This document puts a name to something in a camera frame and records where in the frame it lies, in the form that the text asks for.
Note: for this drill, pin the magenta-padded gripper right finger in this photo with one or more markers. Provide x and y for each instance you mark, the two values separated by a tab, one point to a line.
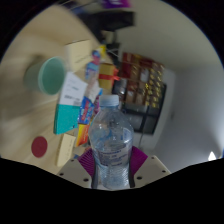
151	170

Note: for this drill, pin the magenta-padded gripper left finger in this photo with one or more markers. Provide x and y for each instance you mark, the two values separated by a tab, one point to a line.
75	171

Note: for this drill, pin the clear plastic water bottle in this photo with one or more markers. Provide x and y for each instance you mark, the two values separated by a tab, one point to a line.
111	140

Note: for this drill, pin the orange red book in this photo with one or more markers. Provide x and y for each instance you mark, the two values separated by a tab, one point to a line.
82	134

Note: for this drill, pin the flat round red coaster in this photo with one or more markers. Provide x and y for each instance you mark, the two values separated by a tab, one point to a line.
39	146

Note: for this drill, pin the dark glass door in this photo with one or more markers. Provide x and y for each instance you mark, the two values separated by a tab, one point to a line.
146	121

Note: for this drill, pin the blue colourful book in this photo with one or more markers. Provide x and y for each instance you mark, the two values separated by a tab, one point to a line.
86	110

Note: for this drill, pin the white printed paper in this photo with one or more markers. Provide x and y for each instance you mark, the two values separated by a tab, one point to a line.
73	88

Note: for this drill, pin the wooden shelf unit with trophies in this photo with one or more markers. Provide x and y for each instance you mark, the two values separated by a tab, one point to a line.
141	83

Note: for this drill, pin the pale green cup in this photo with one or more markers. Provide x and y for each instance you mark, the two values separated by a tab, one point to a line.
50	76

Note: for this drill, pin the yellow gift box red ribbon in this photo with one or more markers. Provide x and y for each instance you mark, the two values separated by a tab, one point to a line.
106	71

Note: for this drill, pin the blue and red flyer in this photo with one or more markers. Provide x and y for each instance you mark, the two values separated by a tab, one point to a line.
92	66

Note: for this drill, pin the beige book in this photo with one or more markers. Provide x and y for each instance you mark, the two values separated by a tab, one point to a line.
78	53

